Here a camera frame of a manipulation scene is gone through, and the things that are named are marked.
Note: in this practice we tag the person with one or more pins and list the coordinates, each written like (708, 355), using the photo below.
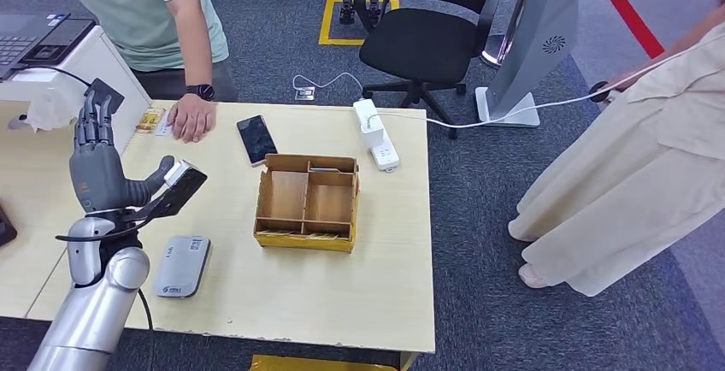
(623, 187)
(130, 11)

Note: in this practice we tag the person's hand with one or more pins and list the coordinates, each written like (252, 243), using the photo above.
(616, 83)

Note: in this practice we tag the small black adapter box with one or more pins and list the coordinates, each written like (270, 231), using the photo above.
(111, 90)

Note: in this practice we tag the wooden compartment box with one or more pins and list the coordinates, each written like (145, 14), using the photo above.
(289, 193)

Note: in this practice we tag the black office chair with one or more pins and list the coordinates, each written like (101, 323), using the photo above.
(419, 45)

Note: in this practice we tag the white power strip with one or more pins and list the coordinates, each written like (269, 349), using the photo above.
(388, 159)

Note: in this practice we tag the black wristwatch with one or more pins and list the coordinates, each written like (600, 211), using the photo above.
(201, 92)

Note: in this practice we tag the silver floor socket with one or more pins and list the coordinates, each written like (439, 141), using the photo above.
(305, 94)

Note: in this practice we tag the dark laptop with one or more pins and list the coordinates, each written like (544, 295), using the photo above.
(17, 34)

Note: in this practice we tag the small grey metal object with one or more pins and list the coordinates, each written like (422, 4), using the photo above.
(17, 122)

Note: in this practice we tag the stack of gold key cards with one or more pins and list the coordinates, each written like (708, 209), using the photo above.
(294, 235)

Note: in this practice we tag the black round object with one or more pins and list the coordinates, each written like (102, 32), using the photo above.
(597, 92)

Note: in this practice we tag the white ID card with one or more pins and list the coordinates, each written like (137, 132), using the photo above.
(162, 128)

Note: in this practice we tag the crumpled white tissue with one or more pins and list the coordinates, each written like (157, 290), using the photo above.
(48, 111)

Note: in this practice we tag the grey kiosk stand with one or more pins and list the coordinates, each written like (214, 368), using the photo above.
(538, 34)

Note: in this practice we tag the white charger plug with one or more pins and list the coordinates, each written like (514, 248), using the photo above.
(373, 133)

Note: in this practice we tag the person's left forearm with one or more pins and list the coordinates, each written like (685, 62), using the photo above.
(190, 45)

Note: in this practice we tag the white desk riser shelf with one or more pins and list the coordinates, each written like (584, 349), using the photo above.
(133, 102)

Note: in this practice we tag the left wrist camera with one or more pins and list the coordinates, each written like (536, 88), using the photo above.
(184, 190)

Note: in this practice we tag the black smartphone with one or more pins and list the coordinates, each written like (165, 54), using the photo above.
(256, 139)

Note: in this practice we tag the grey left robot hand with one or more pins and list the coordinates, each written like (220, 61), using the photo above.
(99, 176)

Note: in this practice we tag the black tablet device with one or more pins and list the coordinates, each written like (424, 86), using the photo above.
(59, 40)

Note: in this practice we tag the person's left hand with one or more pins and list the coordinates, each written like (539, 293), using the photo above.
(192, 122)

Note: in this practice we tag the grey white card reader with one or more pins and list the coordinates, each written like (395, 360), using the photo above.
(181, 266)

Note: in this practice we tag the yellow box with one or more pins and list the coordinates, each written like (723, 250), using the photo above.
(317, 364)

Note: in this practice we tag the person's forearm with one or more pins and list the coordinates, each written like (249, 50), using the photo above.
(674, 45)

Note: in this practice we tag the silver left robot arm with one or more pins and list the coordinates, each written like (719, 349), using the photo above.
(96, 312)

